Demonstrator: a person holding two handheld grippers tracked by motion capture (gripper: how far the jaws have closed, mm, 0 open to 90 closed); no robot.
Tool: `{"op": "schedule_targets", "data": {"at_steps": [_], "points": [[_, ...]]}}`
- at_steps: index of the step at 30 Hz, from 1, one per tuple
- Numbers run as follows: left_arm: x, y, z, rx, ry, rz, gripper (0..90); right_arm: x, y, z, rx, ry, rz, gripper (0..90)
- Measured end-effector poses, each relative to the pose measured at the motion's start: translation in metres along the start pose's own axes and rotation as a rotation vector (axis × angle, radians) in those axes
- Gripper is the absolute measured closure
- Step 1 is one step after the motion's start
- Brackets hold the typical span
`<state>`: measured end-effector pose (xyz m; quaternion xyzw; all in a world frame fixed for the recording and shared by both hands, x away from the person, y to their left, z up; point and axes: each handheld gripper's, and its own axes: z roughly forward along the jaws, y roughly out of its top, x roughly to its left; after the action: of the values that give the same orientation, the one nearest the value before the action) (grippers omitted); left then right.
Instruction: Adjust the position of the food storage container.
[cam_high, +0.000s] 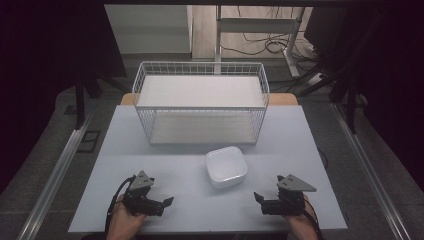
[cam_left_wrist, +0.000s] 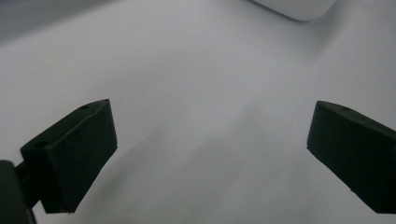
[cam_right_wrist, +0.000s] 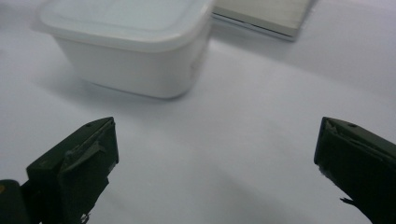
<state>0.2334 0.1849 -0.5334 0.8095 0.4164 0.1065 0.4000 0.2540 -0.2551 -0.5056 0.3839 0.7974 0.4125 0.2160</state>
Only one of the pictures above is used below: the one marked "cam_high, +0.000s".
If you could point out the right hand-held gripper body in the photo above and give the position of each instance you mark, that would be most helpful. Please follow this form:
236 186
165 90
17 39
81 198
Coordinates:
286 203

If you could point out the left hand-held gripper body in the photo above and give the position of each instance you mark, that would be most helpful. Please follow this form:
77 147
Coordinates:
140 200

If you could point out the person's right hand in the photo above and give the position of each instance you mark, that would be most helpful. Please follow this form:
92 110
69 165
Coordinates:
301 226

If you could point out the person's left hand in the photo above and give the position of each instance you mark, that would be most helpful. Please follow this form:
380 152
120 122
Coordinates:
121 223

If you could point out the pale table cover sheet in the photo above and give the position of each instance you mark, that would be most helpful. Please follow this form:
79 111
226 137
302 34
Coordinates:
200 206

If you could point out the white square bowl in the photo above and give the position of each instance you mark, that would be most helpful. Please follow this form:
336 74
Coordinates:
226 166

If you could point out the black floor socket plate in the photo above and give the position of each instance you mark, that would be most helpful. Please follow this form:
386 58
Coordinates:
89 141

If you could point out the small black floor plate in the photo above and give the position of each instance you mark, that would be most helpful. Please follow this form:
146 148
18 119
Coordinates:
70 110

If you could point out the black metal stand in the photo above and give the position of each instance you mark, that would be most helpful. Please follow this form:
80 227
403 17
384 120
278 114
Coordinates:
80 100
350 100

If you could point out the white power strip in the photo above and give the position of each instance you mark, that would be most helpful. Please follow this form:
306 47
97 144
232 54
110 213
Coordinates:
315 79

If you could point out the white cabinet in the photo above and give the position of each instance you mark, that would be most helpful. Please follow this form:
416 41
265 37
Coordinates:
150 30

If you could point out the dark curtain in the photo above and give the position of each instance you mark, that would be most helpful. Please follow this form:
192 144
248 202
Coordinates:
393 66
43 50

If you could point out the aluminium floor rail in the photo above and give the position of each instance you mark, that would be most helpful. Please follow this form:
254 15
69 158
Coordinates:
55 176
370 173

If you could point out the white desk frame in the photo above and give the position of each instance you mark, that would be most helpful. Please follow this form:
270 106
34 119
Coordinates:
256 25

